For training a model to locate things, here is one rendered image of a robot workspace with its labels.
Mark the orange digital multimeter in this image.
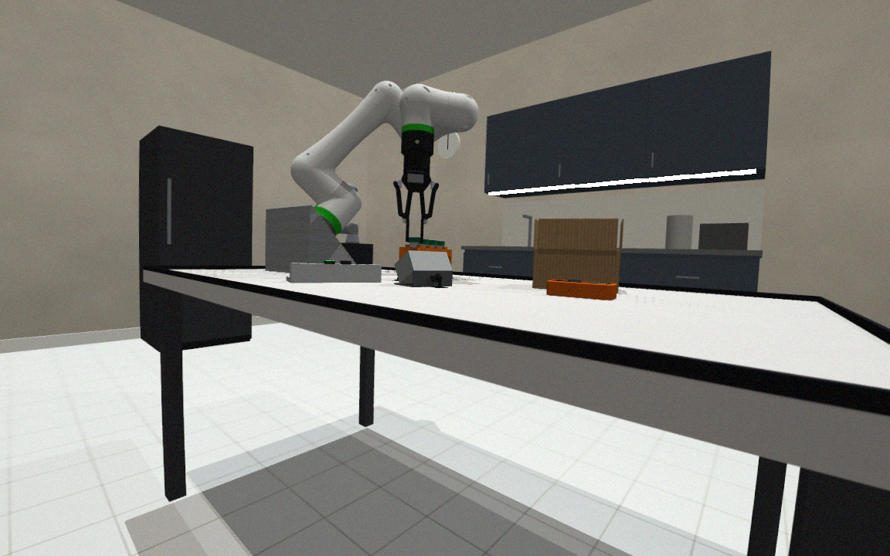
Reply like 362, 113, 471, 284
546, 280, 617, 300

